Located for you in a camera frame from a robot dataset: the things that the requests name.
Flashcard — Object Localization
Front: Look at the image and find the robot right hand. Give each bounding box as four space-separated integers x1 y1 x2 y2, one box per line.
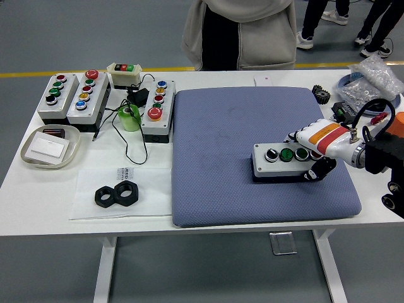
285 118 360 183

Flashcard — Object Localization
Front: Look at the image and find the grey four-button control box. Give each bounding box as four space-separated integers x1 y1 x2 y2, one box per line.
251 142 337 184

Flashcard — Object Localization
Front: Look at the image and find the five-button box, blue top button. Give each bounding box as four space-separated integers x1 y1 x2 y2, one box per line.
140 79 177 145

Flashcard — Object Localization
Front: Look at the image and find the five-button box, blue end button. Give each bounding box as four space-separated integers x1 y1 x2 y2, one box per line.
66 69 111 133

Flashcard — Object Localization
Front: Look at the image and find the four-button box with black button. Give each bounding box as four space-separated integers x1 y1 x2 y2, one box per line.
37 73 80 126

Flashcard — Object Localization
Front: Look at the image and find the black module with green terminal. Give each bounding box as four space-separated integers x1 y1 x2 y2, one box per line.
330 100 359 125

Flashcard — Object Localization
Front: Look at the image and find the black gear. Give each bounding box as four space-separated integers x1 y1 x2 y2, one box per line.
311 84 331 105

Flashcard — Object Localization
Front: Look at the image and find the small red clip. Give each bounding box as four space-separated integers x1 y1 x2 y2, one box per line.
369 112 388 126

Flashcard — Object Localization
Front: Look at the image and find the plastic bag of metal washers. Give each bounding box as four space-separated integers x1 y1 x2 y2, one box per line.
335 77 388 113

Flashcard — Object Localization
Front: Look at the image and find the blue-rimmed round plate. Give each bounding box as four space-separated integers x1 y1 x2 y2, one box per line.
336 73 402 116

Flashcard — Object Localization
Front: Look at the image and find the orange cylinder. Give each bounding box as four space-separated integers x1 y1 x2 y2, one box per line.
393 112 404 138

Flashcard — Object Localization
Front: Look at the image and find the clear bubble wrap bag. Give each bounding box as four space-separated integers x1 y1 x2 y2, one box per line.
347 53 404 102

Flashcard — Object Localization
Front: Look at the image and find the background person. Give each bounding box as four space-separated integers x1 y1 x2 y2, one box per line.
353 0 404 60
295 0 350 51

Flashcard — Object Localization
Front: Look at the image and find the blue-grey quilted mat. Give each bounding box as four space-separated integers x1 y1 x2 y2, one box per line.
171 86 362 228

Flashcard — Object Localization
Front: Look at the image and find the white table leg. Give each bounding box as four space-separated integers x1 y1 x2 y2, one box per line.
93 235 118 303
312 229 348 303

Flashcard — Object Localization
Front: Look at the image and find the white printed paper sheet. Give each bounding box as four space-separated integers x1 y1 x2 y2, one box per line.
68 167 173 221

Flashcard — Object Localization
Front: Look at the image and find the black power adapter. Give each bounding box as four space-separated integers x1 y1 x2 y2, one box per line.
126 88 150 107

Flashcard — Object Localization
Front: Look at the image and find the green film roll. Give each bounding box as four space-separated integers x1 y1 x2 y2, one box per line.
117 104 141 133

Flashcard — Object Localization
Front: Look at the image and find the large black hex nut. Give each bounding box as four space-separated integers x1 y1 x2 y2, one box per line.
112 179 141 207

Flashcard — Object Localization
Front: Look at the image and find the small black hex nut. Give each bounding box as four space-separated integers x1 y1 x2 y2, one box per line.
94 186 118 208

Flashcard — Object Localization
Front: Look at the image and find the white oval tray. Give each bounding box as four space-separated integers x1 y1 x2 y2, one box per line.
20 124 81 170

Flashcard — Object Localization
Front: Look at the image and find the dark red-brown small block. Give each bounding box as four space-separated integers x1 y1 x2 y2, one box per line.
42 127 66 140

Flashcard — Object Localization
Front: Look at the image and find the clear bracket under table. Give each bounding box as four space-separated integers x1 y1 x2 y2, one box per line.
269 231 298 256

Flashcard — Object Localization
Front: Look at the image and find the cream three-button switch box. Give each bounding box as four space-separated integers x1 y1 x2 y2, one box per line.
106 62 143 90

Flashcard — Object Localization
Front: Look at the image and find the black adapter cable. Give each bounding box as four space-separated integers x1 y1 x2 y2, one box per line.
92 73 156 165

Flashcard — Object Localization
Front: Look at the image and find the white wall switch plate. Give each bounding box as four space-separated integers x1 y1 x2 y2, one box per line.
25 131 71 165

